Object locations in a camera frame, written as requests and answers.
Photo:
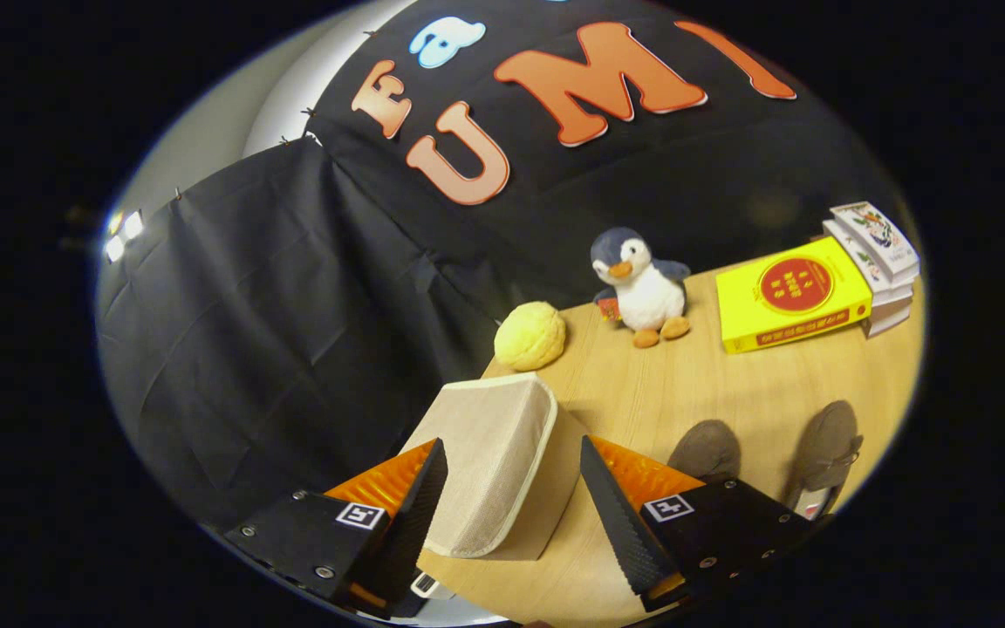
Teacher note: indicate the brown shoe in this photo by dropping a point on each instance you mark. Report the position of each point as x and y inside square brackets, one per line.
[825, 436]
[703, 445]

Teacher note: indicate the penguin plush toy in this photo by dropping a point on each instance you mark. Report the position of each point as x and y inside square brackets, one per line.
[646, 292]

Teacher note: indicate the white illustrated book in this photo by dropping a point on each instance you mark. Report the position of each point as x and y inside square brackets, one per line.
[878, 231]

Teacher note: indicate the ceiling light panel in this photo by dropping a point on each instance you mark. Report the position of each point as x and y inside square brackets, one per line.
[133, 225]

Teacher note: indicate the yellow bun plush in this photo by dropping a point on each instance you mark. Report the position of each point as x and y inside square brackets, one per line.
[529, 336]

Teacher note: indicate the yellow book with red circle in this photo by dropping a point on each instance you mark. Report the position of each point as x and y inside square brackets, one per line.
[795, 301]

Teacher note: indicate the black backdrop cloth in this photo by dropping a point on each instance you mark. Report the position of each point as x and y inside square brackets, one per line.
[293, 305]

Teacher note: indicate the small white device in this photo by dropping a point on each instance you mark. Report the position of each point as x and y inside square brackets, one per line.
[426, 586]

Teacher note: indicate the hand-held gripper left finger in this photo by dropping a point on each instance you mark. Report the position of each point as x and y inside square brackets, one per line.
[420, 515]

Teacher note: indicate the beige fabric storage box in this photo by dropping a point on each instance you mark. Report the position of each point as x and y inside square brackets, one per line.
[494, 453]

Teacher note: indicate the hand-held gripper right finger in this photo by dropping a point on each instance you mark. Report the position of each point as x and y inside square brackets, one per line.
[616, 523]

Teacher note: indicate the row of small cloth clips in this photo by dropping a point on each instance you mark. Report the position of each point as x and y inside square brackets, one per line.
[310, 112]

